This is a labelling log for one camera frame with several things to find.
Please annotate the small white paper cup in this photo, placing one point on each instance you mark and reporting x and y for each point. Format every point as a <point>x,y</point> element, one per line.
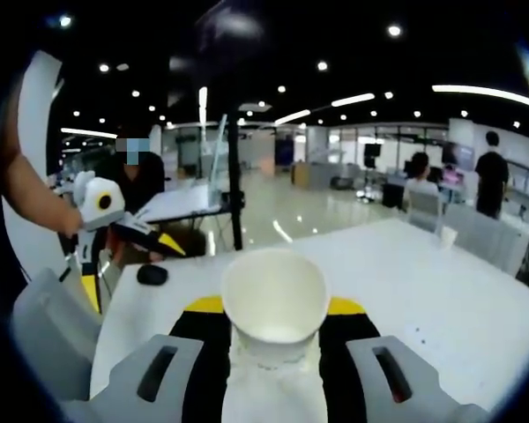
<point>449,239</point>

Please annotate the group of ceiling spotlights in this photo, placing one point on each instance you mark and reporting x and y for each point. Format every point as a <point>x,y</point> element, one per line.
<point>394,30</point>

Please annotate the white table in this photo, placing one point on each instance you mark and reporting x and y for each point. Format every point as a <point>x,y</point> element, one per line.
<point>423,308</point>

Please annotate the black monitor on stand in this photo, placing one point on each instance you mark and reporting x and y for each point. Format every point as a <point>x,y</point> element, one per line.
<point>372,150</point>

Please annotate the black computer mouse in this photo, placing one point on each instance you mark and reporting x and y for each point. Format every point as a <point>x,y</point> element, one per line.
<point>152,275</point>

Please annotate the curved ceiling light strip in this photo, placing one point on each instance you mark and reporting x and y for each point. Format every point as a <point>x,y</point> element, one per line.
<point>489,91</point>

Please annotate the white side desk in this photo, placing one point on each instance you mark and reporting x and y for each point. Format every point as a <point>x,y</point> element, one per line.
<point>181,202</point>

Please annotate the grey office chair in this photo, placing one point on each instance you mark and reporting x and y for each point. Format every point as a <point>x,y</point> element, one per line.
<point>48,335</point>

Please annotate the clear acrylic panel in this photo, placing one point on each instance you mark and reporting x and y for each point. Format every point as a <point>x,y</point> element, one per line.
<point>218,158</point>

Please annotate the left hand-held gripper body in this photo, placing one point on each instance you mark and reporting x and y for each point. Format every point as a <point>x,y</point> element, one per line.
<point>99,202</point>

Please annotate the white slatted chair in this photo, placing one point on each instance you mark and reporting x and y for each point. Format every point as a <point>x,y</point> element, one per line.
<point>425,211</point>

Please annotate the black stand pole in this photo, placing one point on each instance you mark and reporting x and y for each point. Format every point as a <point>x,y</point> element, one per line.
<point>234,185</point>

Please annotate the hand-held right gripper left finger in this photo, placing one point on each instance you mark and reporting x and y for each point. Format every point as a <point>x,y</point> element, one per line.
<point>211,374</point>

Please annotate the brown cardboard box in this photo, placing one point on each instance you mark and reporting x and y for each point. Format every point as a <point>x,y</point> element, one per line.
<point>300,174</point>

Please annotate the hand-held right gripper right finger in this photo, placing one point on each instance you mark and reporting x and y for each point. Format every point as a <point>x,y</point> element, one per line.
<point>335,374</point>

